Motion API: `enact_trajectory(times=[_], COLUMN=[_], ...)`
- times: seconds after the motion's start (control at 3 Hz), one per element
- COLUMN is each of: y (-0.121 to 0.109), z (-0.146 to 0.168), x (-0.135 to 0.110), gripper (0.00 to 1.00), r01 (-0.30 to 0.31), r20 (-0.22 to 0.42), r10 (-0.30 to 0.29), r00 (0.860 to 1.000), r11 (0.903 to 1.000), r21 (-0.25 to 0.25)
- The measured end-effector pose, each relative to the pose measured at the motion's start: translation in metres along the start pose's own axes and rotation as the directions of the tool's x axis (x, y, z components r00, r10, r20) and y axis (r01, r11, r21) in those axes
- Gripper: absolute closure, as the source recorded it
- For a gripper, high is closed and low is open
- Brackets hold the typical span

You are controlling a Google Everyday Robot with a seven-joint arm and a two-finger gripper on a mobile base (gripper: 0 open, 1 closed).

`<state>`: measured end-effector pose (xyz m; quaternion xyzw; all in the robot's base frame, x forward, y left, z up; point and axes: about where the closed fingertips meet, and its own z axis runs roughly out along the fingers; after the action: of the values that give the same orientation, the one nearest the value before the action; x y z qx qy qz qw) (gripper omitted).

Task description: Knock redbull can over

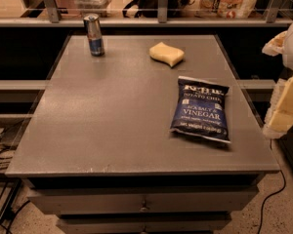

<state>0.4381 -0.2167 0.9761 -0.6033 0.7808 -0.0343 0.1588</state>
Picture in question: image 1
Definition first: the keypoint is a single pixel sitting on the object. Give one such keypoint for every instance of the grey drawer cabinet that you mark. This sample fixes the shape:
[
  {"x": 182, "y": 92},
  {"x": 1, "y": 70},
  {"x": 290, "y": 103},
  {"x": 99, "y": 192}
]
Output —
[{"x": 99, "y": 153}]

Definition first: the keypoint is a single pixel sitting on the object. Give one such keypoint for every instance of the yellow sponge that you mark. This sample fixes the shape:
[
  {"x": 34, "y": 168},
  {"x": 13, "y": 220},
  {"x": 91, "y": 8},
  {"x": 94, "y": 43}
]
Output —
[{"x": 167, "y": 54}]

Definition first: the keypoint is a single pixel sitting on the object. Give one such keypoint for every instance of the black bag background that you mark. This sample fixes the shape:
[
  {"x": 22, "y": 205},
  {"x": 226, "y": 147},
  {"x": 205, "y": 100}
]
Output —
[{"x": 151, "y": 8}]

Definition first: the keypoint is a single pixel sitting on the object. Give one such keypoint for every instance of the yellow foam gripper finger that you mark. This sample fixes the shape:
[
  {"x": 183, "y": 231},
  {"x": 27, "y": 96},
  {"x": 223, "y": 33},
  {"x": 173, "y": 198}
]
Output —
[
  {"x": 279, "y": 117},
  {"x": 275, "y": 46}
]

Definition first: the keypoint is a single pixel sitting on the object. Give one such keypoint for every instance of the metal railing shelf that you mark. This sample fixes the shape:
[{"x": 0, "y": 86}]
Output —
[{"x": 65, "y": 13}]

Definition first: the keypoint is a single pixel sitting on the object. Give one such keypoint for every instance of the red bull can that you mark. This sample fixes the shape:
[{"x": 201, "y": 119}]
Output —
[{"x": 94, "y": 35}]

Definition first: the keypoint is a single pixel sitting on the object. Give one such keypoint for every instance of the blue kettle chips bag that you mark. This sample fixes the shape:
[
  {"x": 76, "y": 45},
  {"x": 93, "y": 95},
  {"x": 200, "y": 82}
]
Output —
[{"x": 200, "y": 111}]

